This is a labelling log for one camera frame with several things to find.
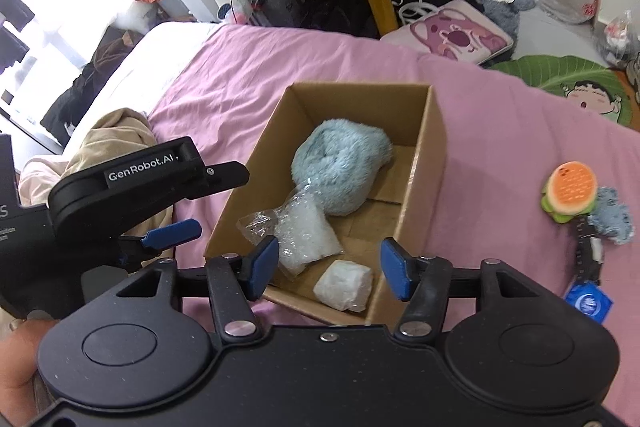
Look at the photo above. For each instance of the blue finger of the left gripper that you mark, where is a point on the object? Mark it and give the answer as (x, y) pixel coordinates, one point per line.
(173, 235)

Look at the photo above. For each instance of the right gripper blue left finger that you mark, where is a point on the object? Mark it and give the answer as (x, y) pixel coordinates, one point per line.
(234, 282)

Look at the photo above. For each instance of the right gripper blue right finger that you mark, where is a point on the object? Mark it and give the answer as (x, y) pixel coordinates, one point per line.
(423, 285)

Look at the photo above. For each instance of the white soft wad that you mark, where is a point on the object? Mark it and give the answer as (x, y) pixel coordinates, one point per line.
(345, 286)

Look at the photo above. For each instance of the clear bag white filling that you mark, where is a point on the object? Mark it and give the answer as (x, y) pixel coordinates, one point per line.
(300, 226)

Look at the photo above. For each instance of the fluffy light blue towel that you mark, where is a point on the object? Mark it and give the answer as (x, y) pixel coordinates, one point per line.
(340, 160)

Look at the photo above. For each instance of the blue tissue packet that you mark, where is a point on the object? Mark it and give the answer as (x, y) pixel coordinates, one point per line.
(588, 299)

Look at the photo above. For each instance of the black dotted pouch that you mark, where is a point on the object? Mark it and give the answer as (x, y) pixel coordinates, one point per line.
(589, 257)

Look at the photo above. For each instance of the hamburger plush toy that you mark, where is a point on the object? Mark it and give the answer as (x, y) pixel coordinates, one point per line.
(570, 191)

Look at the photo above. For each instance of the blue grey plush toy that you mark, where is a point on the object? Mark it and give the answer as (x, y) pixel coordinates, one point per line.
(610, 217)

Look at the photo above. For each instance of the person's left hand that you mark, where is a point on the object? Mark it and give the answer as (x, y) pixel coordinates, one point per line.
(20, 341)

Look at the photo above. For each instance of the open cardboard box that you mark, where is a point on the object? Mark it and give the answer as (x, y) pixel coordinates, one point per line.
(400, 204)

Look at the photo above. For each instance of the tan blanket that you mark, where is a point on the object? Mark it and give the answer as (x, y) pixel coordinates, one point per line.
(116, 134)

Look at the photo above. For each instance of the white appliance on floor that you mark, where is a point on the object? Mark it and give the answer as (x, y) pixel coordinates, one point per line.
(234, 11)

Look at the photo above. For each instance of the pink bear cushion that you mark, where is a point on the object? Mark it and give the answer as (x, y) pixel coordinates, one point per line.
(456, 30)

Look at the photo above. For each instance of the green leaf cartoon rug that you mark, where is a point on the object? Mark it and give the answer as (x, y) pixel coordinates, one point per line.
(585, 84)

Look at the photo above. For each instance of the grey fluffy mat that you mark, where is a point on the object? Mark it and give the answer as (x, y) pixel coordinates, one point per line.
(506, 15)

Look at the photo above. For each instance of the small clear plastic bag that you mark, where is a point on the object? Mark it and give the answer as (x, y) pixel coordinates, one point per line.
(621, 40)

